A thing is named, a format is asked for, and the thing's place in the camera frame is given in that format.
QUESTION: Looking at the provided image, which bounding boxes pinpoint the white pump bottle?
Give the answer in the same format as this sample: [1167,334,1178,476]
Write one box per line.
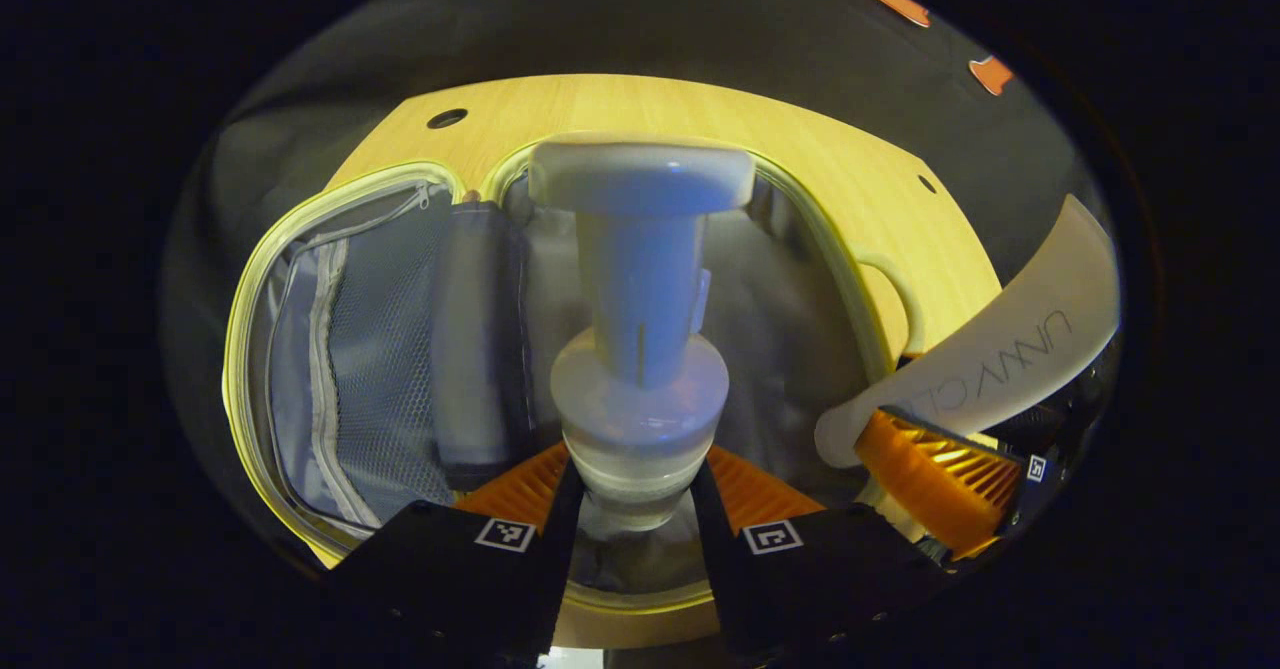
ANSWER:
[527,134,756,532]

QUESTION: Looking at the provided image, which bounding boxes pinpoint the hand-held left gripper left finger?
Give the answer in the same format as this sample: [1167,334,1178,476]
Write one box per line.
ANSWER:
[320,439,587,666]

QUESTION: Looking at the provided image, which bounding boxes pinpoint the cream yellow suitcase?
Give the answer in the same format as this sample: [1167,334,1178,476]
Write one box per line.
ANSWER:
[222,134,926,620]

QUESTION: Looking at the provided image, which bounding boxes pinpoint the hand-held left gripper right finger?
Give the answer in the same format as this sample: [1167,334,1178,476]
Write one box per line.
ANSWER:
[689,444,953,662]

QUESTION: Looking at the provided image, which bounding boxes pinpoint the white squeeze tube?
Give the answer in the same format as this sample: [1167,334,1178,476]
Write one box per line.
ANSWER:
[813,194,1121,470]

